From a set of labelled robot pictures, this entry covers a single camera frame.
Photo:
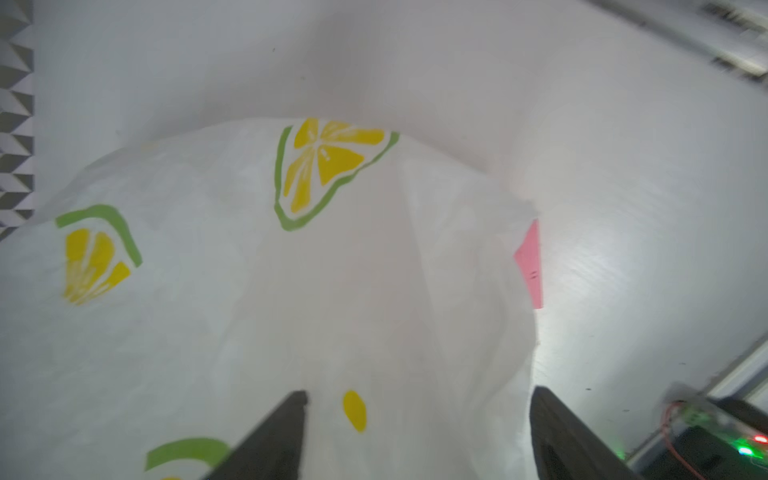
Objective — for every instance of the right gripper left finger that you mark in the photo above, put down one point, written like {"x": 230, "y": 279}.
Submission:
{"x": 273, "y": 450}

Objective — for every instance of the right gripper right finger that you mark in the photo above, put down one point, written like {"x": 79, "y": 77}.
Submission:
{"x": 564, "y": 448}

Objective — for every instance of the white plastic bag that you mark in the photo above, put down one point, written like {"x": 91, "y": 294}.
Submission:
{"x": 164, "y": 303}

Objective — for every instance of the pink eraser block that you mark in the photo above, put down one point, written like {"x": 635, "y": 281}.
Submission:
{"x": 528, "y": 260}

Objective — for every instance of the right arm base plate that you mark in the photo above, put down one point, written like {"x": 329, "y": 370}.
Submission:
{"x": 701, "y": 437}

